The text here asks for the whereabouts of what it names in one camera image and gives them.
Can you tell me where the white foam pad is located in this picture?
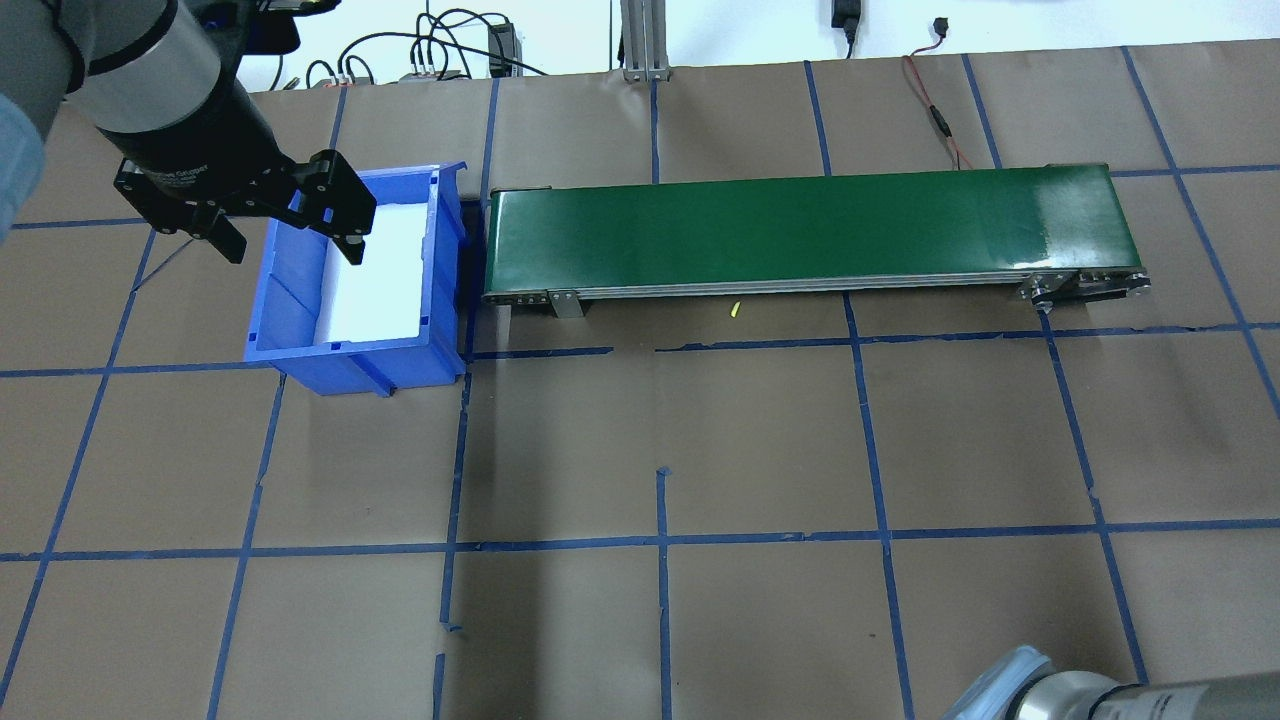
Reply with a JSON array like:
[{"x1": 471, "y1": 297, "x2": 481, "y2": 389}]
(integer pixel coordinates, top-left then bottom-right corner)
[{"x1": 315, "y1": 200, "x2": 433, "y2": 346}]

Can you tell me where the blue plastic storage bin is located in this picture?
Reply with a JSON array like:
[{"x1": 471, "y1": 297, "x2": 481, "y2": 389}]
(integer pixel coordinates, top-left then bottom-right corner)
[{"x1": 243, "y1": 160, "x2": 471, "y2": 399}]

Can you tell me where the white desk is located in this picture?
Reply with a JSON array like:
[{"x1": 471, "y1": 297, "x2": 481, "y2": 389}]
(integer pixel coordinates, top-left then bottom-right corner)
[
  {"x1": 660, "y1": 0, "x2": 1280, "y2": 66},
  {"x1": 240, "y1": 0, "x2": 641, "y2": 96}
]

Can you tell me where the green conveyor belt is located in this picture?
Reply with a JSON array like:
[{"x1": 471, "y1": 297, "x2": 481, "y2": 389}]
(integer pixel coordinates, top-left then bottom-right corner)
[{"x1": 482, "y1": 162, "x2": 1153, "y2": 319}]

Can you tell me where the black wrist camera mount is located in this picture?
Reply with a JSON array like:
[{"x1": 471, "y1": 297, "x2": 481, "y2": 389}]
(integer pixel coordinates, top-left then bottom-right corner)
[{"x1": 190, "y1": 0, "x2": 341, "y2": 61}]

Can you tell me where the aluminium profile post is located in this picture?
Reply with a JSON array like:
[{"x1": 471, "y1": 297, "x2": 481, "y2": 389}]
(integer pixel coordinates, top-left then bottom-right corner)
[{"x1": 620, "y1": 0, "x2": 673, "y2": 83}]

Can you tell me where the thin red cable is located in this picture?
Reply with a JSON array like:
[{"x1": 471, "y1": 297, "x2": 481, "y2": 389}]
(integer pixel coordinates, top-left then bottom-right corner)
[{"x1": 900, "y1": 28, "x2": 976, "y2": 171}]

